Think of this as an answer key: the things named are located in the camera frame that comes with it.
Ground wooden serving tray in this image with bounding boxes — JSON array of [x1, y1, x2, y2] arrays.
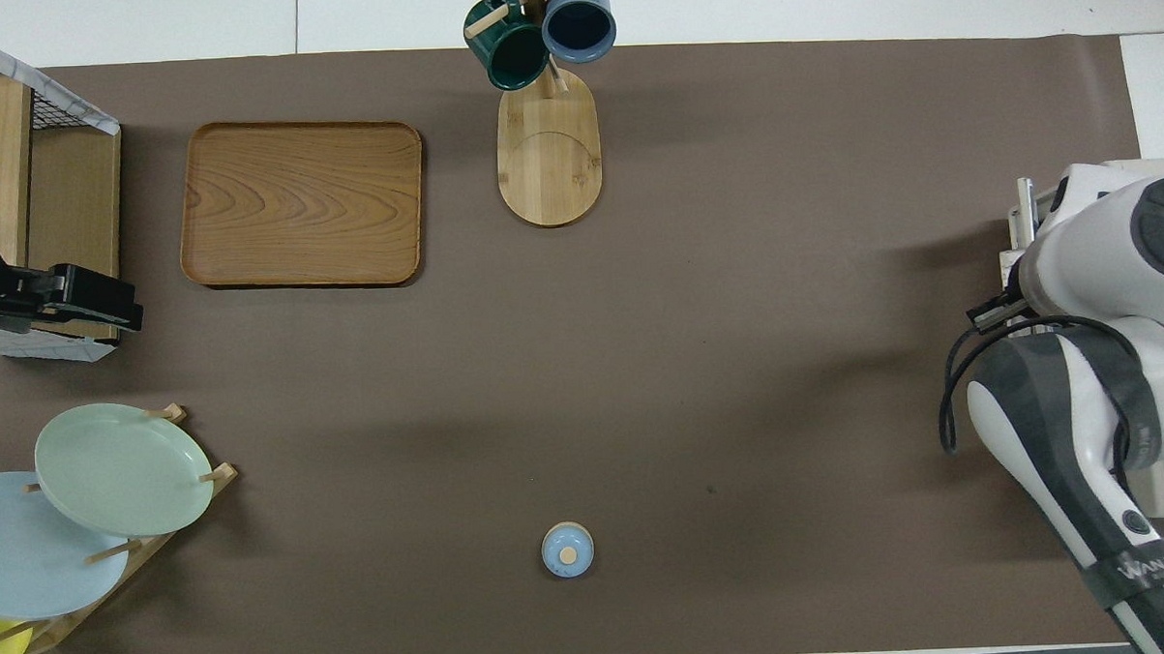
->
[[176, 116, 428, 292]]

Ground wooden plate rack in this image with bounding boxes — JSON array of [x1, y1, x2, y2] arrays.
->
[[0, 402, 246, 654]]

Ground light blue racked plate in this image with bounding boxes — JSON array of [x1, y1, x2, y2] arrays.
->
[[0, 467, 134, 621]]

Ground black wire basket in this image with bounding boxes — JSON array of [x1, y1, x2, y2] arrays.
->
[[0, 39, 116, 135]]

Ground pale green racked plate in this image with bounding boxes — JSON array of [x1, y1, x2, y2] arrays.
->
[[33, 399, 217, 541]]

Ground dark green ceramic mug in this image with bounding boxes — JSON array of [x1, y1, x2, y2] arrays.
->
[[463, 0, 552, 92]]

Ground wooden mug tree stand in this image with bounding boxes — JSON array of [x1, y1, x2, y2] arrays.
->
[[464, 0, 628, 230]]

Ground small blue lidded jar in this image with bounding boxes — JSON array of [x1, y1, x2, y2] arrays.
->
[[541, 521, 596, 580]]

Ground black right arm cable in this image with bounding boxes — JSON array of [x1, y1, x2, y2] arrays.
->
[[935, 288, 1145, 490]]

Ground brown table mat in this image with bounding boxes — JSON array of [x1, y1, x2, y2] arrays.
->
[[0, 25, 1160, 654]]

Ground white patterned cloth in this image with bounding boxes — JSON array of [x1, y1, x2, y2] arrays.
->
[[0, 319, 119, 366], [0, 16, 119, 140]]

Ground blue ceramic mug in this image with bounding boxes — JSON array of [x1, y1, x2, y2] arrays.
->
[[541, 0, 619, 65]]

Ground wooden stepped shelf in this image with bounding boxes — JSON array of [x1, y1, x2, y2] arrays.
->
[[0, 71, 129, 344]]

